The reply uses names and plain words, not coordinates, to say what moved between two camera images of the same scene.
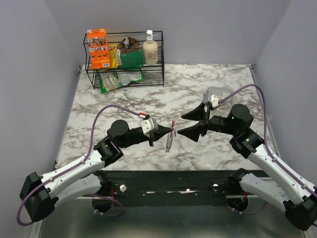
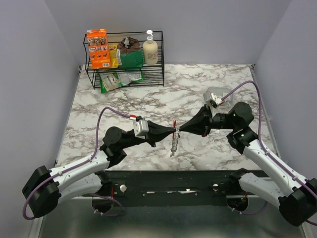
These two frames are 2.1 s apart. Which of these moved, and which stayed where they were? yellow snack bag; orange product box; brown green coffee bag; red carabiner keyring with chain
Moved: red carabiner keyring with chain
Stayed: yellow snack bag; orange product box; brown green coffee bag
